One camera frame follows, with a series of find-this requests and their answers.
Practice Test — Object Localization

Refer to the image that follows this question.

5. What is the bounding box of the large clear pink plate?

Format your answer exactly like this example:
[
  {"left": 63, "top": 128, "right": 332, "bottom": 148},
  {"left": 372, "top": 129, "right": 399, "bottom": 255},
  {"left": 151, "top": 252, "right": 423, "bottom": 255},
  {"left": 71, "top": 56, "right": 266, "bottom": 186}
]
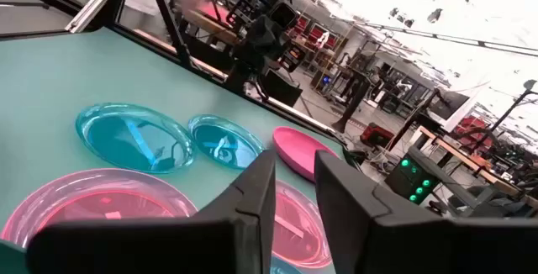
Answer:
[{"left": 0, "top": 167, "right": 198, "bottom": 249}]

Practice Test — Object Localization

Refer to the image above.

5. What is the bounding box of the background wooden table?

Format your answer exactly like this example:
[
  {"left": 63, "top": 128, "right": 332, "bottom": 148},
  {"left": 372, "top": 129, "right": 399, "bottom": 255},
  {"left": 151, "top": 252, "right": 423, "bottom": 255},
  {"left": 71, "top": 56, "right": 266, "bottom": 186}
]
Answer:
[{"left": 414, "top": 125, "right": 538, "bottom": 208}]

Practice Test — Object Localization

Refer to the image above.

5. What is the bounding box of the silver aluminium bracket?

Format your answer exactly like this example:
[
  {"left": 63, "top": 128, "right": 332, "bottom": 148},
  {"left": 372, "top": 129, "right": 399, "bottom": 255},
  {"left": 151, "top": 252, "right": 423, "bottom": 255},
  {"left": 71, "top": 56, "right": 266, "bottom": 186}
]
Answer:
[{"left": 65, "top": 0, "right": 114, "bottom": 34}]

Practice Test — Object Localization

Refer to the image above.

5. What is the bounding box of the large clear blue plate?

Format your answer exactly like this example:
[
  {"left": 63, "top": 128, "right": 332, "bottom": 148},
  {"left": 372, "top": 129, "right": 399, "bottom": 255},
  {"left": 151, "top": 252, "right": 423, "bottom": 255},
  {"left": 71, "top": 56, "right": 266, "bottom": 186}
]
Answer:
[{"left": 75, "top": 103, "right": 197, "bottom": 175}]

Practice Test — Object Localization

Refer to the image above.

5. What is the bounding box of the black box with green lights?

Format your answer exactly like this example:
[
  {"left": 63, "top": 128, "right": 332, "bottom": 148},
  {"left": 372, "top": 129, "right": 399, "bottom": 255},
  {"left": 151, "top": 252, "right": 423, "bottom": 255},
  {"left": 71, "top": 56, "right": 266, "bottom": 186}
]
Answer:
[{"left": 384, "top": 145, "right": 442, "bottom": 206}]

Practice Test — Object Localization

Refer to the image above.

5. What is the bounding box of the opaque pink plate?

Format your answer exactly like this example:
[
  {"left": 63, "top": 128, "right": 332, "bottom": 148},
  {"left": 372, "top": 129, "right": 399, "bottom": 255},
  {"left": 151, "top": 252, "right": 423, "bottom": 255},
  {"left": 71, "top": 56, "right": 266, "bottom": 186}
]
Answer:
[{"left": 272, "top": 125, "right": 340, "bottom": 184}]

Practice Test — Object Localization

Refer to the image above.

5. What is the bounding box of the background computer monitor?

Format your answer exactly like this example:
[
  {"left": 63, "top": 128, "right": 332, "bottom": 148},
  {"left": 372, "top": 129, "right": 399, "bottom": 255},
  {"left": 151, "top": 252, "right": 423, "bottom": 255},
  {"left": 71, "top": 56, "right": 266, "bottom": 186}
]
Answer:
[{"left": 427, "top": 90, "right": 471, "bottom": 123}]

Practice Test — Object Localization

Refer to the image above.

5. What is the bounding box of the green table mat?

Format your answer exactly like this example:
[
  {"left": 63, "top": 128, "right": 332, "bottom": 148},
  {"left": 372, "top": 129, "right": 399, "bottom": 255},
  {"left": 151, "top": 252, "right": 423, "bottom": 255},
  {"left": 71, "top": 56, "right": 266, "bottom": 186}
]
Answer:
[{"left": 0, "top": 25, "right": 350, "bottom": 274}]

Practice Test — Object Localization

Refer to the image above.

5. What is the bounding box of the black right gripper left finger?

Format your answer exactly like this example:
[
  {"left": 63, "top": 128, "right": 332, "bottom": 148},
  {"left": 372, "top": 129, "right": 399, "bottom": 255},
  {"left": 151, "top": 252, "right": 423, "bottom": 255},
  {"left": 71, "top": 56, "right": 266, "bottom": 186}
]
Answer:
[{"left": 25, "top": 148, "right": 277, "bottom": 274}]

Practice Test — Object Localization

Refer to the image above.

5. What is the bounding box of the red toolbox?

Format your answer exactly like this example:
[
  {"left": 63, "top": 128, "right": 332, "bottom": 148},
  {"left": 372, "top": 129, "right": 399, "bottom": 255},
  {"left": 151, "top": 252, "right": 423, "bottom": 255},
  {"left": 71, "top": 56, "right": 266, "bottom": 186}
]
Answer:
[{"left": 360, "top": 122, "right": 396, "bottom": 149}]

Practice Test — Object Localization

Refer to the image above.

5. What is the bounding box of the small clear blue plate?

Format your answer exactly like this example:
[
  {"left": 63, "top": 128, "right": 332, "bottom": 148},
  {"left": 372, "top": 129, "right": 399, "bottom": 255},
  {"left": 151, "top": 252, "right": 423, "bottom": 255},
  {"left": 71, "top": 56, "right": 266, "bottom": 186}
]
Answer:
[
  {"left": 270, "top": 256, "right": 304, "bottom": 274},
  {"left": 187, "top": 113, "right": 266, "bottom": 171}
]

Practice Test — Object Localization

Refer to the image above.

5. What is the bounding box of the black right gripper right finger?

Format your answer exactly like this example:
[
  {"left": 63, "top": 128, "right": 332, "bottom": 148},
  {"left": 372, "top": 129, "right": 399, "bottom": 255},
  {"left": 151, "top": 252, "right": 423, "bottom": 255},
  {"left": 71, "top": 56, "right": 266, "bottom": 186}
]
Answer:
[{"left": 314, "top": 150, "right": 538, "bottom": 274}]

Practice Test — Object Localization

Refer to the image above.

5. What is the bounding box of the small clear pink plate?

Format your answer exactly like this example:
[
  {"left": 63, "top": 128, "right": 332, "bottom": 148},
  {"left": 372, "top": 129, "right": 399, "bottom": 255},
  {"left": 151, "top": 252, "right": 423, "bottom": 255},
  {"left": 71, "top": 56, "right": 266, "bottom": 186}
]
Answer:
[{"left": 271, "top": 179, "right": 334, "bottom": 270}]

